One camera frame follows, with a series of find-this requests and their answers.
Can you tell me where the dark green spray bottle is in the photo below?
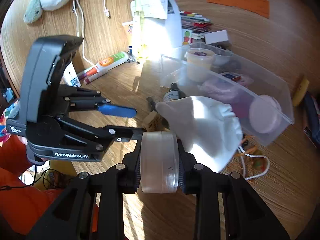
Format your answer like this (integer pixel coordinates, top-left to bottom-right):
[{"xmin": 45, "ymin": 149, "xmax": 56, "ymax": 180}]
[{"xmin": 163, "ymin": 82, "xmax": 186, "ymax": 102}]

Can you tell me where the slim pink white tube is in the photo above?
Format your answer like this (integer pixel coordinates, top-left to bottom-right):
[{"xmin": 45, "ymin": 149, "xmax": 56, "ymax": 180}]
[{"xmin": 83, "ymin": 71, "xmax": 108, "ymax": 85}]

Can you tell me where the blue fabric pouch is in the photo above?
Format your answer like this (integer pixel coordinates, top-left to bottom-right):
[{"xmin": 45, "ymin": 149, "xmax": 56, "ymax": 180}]
[{"xmin": 303, "ymin": 92, "xmax": 319, "ymax": 151}]

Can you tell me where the fruit sticker sheet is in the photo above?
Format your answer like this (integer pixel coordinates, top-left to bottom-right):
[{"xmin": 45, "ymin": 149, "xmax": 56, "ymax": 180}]
[{"xmin": 182, "ymin": 29, "xmax": 193, "ymax": 45}]

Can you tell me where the beige wooden block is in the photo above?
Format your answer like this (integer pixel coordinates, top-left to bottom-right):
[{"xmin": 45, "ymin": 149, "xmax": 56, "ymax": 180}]
[{"xmin": 142, "ymin": 111, "xmax": 168, "ymax": 132}]

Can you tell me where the white paper stand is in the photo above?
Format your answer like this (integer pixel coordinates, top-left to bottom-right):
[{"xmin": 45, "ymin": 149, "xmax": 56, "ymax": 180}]
[{"xmin": 130, "ymin": 0, "xmax": 182, "ymax": 54}]

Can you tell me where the cream lidded tub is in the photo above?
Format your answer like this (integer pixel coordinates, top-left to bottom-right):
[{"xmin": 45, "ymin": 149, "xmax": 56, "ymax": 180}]
[{"xmin": 184, "ymin": 48, "xmax": 215, "ymax": 82}]

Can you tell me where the yellow small bottle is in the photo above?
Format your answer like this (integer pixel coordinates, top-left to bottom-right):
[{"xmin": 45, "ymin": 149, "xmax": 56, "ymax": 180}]
[{"xmin": 292, "ymin": 76, "xmax": 310, "ymax": 107}]

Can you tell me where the yellow green tall bottle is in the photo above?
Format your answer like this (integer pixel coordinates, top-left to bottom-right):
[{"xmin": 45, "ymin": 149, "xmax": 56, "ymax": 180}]
[{"xmin": 132, "ymin": 0, "xmax": 145, "ymax": 59}]

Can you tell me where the orange paper note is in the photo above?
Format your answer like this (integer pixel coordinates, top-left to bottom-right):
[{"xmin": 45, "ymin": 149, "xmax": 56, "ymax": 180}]
[{"xmin": 207, "ymin": 0, "xmax": 270, "ymax": 18}]

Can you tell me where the white cloth pouch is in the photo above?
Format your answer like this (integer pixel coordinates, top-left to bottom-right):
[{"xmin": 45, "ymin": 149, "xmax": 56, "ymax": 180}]
[{"xmin": 155, "ymin": 96, "xmax": 271, "ymax": 181}]

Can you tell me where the white charging cable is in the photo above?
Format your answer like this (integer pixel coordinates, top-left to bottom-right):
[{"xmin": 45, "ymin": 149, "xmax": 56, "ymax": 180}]
[{"xmin": 67, "ymin": 0, "xmax": 112, "ymax": 67}]

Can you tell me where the white rectangular eraser box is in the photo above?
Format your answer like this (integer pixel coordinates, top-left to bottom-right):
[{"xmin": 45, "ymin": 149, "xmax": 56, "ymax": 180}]
[{"xmin": 204, "ymin": 30, "xmax": 230, "ymax": 44}]

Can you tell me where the clear plastic storage bin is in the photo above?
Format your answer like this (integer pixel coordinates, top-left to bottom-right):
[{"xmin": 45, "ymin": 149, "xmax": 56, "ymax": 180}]
[{"xmin": 159, "ymin": 42, "xmax": 295, "ymax": 146}]

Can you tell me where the small pink round jar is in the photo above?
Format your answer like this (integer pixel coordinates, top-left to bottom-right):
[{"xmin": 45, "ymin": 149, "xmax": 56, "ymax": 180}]
[{"xmin": 249, "ymin": 95, "xmax": 281, "ymax": 134}]

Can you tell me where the green orange white tube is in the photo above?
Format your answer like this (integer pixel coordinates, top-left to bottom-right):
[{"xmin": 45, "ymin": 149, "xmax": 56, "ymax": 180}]
[{"xmin": 78, "ymin": 51, "xmax": 129, "ymax": 81}]

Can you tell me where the white blue small box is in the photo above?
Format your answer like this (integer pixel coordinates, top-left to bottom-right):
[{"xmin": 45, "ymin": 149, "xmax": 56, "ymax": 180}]
[{"xmin": 62, "ymin": 62, "xmax": 81, "ymax": 87}]

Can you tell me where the stack of booklets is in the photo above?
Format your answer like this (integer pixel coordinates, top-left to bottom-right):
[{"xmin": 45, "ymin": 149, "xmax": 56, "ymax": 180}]
[{"xmin": 180, "ymin": 11, "xmax": 213, "ymax": 42}]

